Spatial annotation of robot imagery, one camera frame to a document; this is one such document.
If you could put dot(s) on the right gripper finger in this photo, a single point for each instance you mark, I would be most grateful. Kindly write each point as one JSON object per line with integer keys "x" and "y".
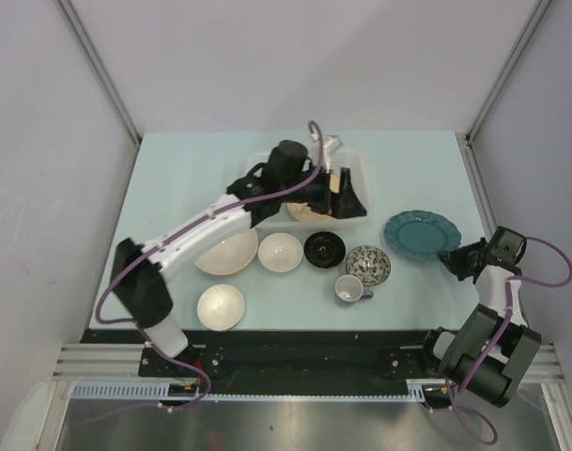
{"x": 454, "y": 256}
{"x": 454, "y": 269}

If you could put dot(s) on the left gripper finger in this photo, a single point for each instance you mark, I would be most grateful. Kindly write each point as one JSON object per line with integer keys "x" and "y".
{"x": 347, "y": 204}
{"x": 333, "y": 188}

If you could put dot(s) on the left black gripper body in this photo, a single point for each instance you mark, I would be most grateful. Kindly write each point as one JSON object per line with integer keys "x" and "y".
{"x": 316, "y": 194}

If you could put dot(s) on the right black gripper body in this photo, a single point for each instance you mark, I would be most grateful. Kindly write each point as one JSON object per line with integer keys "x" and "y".
{"x": 478, "y": 248}

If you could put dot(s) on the teal glass plate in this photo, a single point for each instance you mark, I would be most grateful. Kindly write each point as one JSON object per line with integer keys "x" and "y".
{"x": 421, "y": 234}

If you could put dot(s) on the large cream bowl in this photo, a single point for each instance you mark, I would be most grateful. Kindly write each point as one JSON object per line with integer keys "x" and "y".
{"x": 229, "y": 256}

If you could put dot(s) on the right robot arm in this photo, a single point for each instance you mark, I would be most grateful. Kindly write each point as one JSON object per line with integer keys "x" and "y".
{"x": 493, "y": 349}

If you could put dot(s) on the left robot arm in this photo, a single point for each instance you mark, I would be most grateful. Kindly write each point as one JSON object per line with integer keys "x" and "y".
{"x": 141, "y": 272}

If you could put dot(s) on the white plastic bin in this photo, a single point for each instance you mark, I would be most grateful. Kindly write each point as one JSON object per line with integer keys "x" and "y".
{"x": 360, "y": 174}

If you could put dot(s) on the tan bird plate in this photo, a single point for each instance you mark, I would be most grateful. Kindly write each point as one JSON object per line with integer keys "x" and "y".
{"x": 302, "y": 212}

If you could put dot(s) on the black glossy bowl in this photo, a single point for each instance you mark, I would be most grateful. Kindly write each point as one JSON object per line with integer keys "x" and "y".
{"x": 324, "y": 250}

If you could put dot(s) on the floral patterned bowl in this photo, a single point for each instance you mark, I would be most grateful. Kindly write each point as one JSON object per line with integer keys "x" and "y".
{"x": 370, "y": 264}

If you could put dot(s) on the medium white bowl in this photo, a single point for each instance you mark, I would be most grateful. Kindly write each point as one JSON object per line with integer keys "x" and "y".
{"x": 280, "y": 252}

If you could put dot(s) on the grey white mug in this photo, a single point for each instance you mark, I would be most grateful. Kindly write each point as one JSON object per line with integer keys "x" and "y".
{"x": 349, "y": 289}

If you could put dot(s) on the small white bowl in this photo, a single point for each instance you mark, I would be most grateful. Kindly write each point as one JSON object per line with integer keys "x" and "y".
{"x": 220, "y": 307}

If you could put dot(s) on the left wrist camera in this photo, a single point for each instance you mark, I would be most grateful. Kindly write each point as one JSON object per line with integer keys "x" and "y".
{"x": 318, "y": 152}

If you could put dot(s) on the white cable duct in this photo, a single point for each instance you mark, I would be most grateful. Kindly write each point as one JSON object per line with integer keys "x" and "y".
{"x": 413, "y": 390}

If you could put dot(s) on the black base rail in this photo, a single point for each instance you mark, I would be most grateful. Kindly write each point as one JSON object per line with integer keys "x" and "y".
{"x": 285, "y": 358}

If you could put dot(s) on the right aluminium frame post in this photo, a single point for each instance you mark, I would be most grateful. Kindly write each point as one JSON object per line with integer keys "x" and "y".
{"x": 520, "y": 47}

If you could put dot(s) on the aluminium frame post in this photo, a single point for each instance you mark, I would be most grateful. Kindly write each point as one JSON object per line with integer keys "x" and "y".
{"x": 93, "y": 59}
{"x": 520, "y": 47}

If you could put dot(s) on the left aluminium frame post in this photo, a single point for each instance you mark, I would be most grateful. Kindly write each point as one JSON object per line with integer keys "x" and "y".
{"x": 93, "y": 59}

